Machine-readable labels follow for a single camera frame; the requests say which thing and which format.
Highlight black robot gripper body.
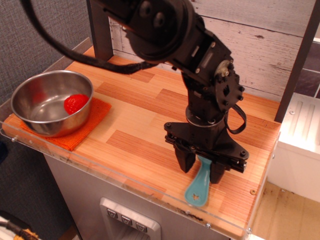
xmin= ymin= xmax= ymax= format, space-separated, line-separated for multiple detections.
xmin=164 ymin=119 xmax=249 ymax=173

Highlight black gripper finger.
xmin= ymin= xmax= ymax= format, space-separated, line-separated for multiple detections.
xmin=174 ymin=146 xmax=196 ymax=173
xmin=210 ymin=162 xmax=230 ymax=184

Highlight teal scrubber brush white bristles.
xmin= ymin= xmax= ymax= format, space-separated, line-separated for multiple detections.
xmin=184 ymin=155 xmax=212 ymax=207

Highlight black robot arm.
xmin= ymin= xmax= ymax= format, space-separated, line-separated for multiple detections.
xmin=99 ymin=0 xmax=249 ymax=184

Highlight brass screw in counter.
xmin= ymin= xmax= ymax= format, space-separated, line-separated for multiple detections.
xmin=250 ymin=189 xmax=257 ymax=195

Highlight silver dispenser button panel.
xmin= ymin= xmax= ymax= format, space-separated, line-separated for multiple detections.
xmin=99 ymin=197 xmax=162 ymax=240

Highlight orange folded cloth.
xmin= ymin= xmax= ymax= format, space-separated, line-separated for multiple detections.
xmin=35 ymin=97 xmax=112 ymax=152

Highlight red toy strawberry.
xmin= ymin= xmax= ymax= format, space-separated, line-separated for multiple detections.
xmin=63 ymin=94 xmax=89 ymax=115

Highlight stainless steel bowl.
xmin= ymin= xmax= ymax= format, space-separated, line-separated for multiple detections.
xmin=10 ymin=70 xmax=94 ymax=138

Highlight clear acrylic front guard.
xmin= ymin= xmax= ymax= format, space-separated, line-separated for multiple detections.
xmin=2 ymin=115 xmax=280 ymax=240

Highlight yellow object bottom left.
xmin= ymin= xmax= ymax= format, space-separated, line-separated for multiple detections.
xmin=13 ymin=230 xmax=38 ymax=240

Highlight dark brown right post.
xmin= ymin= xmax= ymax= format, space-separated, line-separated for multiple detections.
xmin=274 ymin=0 xmax=320 ymax=123

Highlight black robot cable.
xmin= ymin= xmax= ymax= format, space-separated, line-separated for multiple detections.
xmin=19 ymin=0 xmax=158 ymax=75

